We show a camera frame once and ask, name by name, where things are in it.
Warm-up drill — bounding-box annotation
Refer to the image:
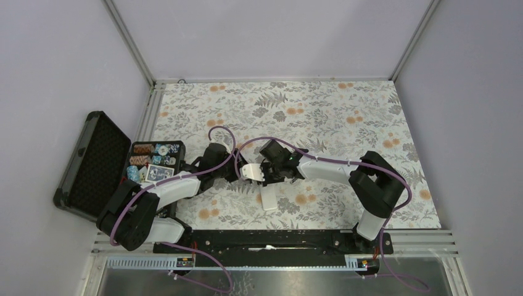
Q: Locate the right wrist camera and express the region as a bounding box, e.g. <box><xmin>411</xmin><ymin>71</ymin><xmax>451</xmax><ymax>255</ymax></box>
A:
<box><xmin>240</xmin><ymin>163</ymin><xmax>265</xmax><ymax>182</ymax></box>

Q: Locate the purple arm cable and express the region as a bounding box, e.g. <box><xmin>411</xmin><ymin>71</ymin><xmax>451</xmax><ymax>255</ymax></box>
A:
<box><xmin>108</xmin><ymin>125</ymin><xmax>238</xmax><ymax>293</ymax></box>
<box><xmin>234</xmin><ymin>136</ymin><xmax>432</xmax><ymax>293</ymax></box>

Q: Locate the black poker chip case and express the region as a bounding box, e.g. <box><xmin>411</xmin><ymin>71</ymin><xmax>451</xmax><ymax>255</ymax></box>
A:
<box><xmin>52</xmin><ymin>111</ymin><xmax>186</xmax><ymax>222</ymax></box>

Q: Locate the floral table mat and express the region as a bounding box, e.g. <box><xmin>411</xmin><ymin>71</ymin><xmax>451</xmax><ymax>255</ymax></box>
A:
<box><xmin>152</xmin><ymin>81</ymin><xmax>441</xmax><ymax>230</ymax></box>

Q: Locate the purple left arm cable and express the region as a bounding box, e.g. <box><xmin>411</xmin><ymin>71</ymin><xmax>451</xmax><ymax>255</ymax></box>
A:
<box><xmin>108</xmin><ymin>125</ymin><xmax>238</xmax><ymax>293</ymax></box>

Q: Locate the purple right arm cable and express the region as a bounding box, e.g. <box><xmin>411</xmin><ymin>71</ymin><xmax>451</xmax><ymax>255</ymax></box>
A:
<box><xmin>234</xmin><ymin>136</ymin><xmax>432</xmax><ymax>293</ymax></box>

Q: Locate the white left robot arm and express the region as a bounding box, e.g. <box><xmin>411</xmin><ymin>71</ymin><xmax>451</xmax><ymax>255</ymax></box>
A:
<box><xmin>96</xmin><ymin>143</ymin><xmax>239</xmax><ymax>253</ymax></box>

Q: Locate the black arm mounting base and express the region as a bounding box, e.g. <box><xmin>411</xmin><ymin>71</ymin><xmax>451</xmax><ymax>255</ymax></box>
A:
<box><xmin>153</xmin><ymin>229</ymin><xmax>393</xmax><ymax>268</ymax></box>

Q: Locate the white remote control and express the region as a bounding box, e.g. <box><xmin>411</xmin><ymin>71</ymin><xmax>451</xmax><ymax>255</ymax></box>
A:
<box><xmin>260</xmin><ymin>184</ymin><xmax>278</xmax><ymax>212</ymax></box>

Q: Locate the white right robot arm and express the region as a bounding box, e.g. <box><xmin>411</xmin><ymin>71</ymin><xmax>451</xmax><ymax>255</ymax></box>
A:
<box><xmin>260</xmin><ymin>139</ymin><xmax>407</xmax><ymax>254</ymax></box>

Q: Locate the playing card deck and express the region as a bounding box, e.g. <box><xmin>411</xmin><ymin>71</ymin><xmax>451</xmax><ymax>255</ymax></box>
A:
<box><xmin>145</xmin><ymin>164</ymin><xmax>175</xmax><ymax>183</ymax></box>

